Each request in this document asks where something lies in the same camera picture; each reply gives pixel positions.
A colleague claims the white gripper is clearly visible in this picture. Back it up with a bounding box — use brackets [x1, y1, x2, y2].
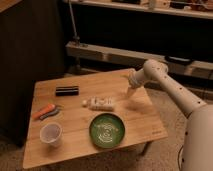
[126, 69, 146, 98]

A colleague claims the white plastic bottle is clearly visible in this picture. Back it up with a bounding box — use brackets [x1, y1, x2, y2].
[82, 97, 115, 111]

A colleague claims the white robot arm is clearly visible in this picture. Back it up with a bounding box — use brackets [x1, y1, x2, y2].
[127, 60, 213, 171]

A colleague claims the green ceramic bowl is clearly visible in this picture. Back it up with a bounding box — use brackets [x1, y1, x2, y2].
[89, 113, 125, 149]

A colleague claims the black object on shelf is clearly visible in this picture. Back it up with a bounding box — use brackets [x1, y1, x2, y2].
[164, 56, 193, 65]

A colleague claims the wooden table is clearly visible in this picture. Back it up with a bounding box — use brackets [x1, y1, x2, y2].
[23, 69, 168, 169]

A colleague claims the black rectangular box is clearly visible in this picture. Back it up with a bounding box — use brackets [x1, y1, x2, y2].
[55, 86, 79, 96]

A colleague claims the wooden lower shelf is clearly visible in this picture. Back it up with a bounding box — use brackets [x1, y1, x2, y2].
[66, 41, 213, 80]

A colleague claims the wooden shelf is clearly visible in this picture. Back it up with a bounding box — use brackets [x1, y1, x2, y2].
[62, 0, 213, 20]
[66, 41, 213, 80]

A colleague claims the clear plastic cup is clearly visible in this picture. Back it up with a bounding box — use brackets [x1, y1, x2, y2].
[39, 123, 62, 147]

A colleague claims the wooden upper shelf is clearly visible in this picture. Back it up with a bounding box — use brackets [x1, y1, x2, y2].
[62, 0, 213, 20]

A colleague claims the dark cabinet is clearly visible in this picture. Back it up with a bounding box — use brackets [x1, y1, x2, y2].
[0, 0, 65, 146]

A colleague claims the black cable on floor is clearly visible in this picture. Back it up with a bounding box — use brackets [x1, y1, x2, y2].
[177, 143, 185, 171]

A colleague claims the orange handled tool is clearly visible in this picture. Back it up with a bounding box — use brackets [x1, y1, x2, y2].
[31, 104, 61, 120]

